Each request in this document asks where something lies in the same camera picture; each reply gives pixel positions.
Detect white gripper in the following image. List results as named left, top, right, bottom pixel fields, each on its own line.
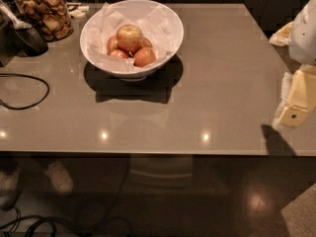
left=276, top=0, right=316, bottom=127

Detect white paper bowl liner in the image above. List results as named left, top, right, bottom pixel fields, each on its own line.
left=86, top=2, right=176, bottom=73

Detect front right red apple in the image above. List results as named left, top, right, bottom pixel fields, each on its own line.
left=134, top=47, right=156, bottom=67

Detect back right red apple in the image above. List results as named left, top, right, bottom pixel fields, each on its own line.
left=141, top=38, right=152, bottom=48

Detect white ceramic bowl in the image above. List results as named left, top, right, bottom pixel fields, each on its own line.
left=79, top=0, right=185, bottom=82

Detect front left red apple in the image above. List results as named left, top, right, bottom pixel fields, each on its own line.
left=110, top=49, right=129, bottom=58

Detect yellow cloth by table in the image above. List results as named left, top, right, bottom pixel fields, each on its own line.
left=269, top=22, right=293, bottom=46

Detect small white packets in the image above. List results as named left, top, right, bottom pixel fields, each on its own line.
left=67, top=4, right=90, bottom=19

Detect white shoe right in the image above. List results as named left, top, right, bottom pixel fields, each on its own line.
left=45, top=161, right=73, bottom=197

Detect white shoe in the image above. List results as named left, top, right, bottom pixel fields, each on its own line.
left=45, top=161, right=73, bottom=197
left=0, top=169, right=20, bottom=210

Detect glass jar of dried chips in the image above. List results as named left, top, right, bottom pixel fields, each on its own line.
left=14, top=0, right=73, bottom=41

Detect black coffee machine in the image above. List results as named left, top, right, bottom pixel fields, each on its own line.
left=0, top=0, right=48, bottom=57

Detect white shoe left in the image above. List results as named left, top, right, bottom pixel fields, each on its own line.
left=0, top=169, right=20, bottom=210

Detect black floor cables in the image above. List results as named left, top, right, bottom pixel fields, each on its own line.
left=0, top=206, right=132, bottom=237

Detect black cable on table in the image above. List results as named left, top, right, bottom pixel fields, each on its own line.
left=0, top=72, right=50, bottom=111

